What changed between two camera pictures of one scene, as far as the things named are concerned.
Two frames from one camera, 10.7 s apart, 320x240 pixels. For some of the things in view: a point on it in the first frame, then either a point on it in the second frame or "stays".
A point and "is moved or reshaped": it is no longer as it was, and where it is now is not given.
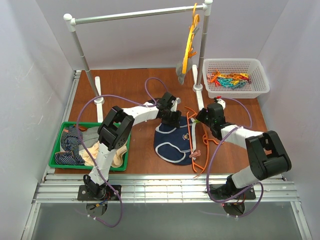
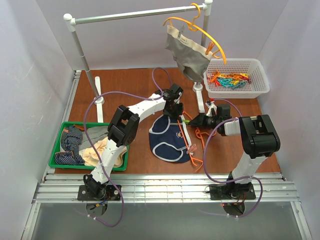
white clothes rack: [197, 87] stays
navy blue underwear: [173, 144] is moved or reshaped
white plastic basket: [234, 78] stays
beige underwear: [93, 152] stays
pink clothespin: [195, 154] to [192, 149]
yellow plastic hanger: [187, 48] to [193, 27]
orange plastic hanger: [205, 137] is moved or reshaped
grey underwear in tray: [90, 137] stays
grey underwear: [181, 76] to [191, 58]
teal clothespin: [226, 82] stays
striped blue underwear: [70, 142] stays
